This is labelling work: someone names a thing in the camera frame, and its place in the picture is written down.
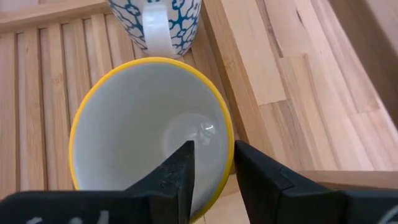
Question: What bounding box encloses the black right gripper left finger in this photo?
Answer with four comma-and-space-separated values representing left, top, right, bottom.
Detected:
0, 139, 196, 224

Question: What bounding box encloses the white mug blue pattern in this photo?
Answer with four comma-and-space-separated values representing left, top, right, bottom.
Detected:
107, 0, 202, 60

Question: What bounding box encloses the floral patterned mug yellow rim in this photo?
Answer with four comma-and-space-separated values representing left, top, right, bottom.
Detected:
68, 56, 235, 223

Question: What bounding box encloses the wooden slatted tray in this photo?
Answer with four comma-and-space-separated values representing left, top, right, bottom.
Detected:
0, 0, 398, 224

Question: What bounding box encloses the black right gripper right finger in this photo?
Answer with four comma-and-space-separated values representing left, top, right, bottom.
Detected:
234, 139, 398, 224

